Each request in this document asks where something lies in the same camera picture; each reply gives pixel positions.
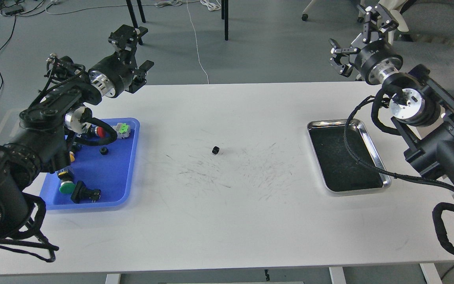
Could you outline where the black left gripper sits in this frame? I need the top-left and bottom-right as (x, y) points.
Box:
(88, 24), (154, 98)

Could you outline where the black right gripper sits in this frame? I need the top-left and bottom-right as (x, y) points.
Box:
(329, 4), (403, 86)

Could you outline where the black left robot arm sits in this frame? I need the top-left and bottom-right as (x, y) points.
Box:
(0, 25), (154, 263)

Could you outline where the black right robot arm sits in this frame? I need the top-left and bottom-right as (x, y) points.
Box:
(330, 4), (454, 255)

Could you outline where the black table leg left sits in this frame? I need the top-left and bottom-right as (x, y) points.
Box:
(126, 0), (148, 45)

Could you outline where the black table leg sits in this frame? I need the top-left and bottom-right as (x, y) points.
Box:
(220, 0), (229, 41)
(126, 0), (148, 45)

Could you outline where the grey office chair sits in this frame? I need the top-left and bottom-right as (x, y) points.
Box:
(390, 0), (454, 96)

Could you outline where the black table leg right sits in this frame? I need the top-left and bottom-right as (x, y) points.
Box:
(220, 0), (229, 41)

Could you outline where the blue plastic tray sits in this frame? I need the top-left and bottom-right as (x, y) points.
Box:
(39, 118), (140, 210)

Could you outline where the silver metal tray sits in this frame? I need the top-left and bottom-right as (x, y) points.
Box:
(307, 119), (392, 196)

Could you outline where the black plug component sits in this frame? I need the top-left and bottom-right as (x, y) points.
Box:
(70, 180), (102, 204)

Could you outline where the green grey connector switch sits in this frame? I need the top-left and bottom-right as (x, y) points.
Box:
(112, 123), (132, 140)

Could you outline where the red push button switch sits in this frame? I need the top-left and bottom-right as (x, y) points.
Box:
(87, 125), (107, 138)

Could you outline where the white floor cable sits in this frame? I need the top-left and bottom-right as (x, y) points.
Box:
(155, 0), (223, 84)

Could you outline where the yellow push button switch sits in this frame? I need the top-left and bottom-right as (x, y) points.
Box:
(69, 151), (75, 163)

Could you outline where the green push button switch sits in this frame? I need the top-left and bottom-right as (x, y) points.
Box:
(56, 169), (76, 194)

